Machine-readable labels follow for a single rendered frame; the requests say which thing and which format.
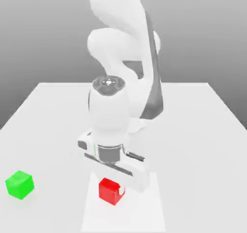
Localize small green cube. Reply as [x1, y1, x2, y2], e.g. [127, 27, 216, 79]
[5, 170, 35, 200]

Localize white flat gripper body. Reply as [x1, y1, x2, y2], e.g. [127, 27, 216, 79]
[84, 153, 151, 193]

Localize small red cube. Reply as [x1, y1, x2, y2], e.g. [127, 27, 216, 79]
[98, 177, 126, 206]

